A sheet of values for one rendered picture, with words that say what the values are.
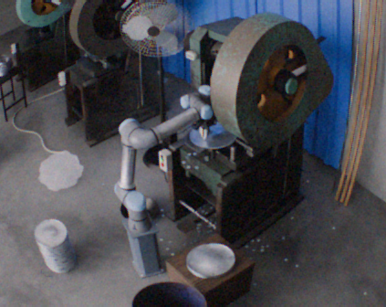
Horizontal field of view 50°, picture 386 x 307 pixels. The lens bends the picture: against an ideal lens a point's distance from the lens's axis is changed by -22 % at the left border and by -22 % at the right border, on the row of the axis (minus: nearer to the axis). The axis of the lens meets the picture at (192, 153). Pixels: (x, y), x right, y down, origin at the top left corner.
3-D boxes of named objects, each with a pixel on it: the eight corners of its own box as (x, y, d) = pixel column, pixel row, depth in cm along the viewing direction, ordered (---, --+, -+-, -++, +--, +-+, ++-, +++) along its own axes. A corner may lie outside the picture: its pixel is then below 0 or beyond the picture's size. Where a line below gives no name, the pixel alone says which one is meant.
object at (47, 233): (68, 245, 307) (68, 245, 307) (36, 248, 302) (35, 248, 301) (65, 218, 330) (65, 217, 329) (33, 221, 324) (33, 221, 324)
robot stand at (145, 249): (141, 279, 323) (131, 238, 296) (131, 262, 337) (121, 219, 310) (165, 272, 329) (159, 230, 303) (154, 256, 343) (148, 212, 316)
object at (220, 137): (182, 143, 317) (182, 142, 316) (200, 120, 338) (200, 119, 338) (227, 152, 307) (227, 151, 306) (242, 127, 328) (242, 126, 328)
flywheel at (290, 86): (247, 50, 224) (322, 21, 258) (217, 37, 236) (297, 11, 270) (252, 168, 269) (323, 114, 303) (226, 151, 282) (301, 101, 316)
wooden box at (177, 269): (204, 319, 290) (204, 293, 270) (169, 290, 315) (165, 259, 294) (249, 291, 310) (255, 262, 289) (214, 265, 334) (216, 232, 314)
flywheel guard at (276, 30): (234, 173, 270) (234, 35, 221) (199, 150, 288) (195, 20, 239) (333, 109, 323) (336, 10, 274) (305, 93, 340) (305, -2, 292)
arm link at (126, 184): (122, 209, 301) (130, 129, 274) (112, 195, 311) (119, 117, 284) (140, 206, 307) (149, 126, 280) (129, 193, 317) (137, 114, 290)
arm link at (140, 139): (135, 144, 267) (213, 102, 282) (126, 134, 274) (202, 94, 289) (140, 160, 274) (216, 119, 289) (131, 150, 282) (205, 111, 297)
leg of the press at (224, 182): (223, 259, 339) (227, 156, 285) (212, 251, 346) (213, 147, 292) (304, 198, 386) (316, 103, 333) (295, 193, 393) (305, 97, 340)
